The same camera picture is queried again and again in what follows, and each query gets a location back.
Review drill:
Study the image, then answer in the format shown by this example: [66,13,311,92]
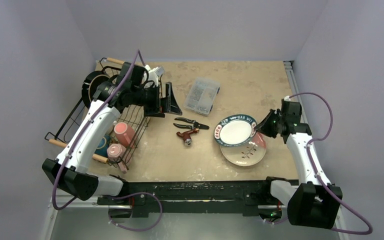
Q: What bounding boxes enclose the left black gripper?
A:
[131,81,182,118]

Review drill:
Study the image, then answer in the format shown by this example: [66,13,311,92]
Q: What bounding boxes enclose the green rimmed plate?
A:
[213,114,257,148]

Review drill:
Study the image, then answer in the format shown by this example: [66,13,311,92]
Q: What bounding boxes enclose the pink ceramic mug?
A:
[113,122,136,147]

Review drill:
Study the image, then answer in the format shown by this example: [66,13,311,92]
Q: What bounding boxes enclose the pink faceted ceramic cup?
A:
[106,143,126,163]

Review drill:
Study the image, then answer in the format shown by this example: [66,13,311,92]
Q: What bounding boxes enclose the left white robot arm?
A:
[42,62,182,205]

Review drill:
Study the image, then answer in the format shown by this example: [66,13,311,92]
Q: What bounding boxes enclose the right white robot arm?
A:
[254,98,343,229]

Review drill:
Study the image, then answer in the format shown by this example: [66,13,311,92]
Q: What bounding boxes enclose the clear plastic screw box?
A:
[183,77,221,116]

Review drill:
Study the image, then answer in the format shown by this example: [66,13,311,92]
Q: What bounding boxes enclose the red brown faucet tap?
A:
[176,128,200,147]

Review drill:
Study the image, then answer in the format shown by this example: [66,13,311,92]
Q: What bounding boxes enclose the blue ceramic cup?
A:
[94,134,112,158]

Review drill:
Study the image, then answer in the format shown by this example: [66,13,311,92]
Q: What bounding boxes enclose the black handled pliers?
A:
[173,117,210,130]

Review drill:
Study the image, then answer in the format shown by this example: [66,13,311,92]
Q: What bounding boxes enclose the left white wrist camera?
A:
[143,64,165,88]

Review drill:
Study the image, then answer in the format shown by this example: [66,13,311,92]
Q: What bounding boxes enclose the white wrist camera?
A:
[283,95,291,102]
[143,64,165,88]

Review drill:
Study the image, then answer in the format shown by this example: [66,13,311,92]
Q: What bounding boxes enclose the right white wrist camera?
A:
[283,95,291,102]

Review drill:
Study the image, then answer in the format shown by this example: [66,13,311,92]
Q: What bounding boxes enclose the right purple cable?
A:
[264,92,374,236]

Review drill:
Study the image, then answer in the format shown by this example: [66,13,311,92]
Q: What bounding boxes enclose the black wire dish rack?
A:
[43,56,163,173]

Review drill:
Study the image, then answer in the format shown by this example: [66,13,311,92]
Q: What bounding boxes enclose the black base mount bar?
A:
[97,177,286,221]

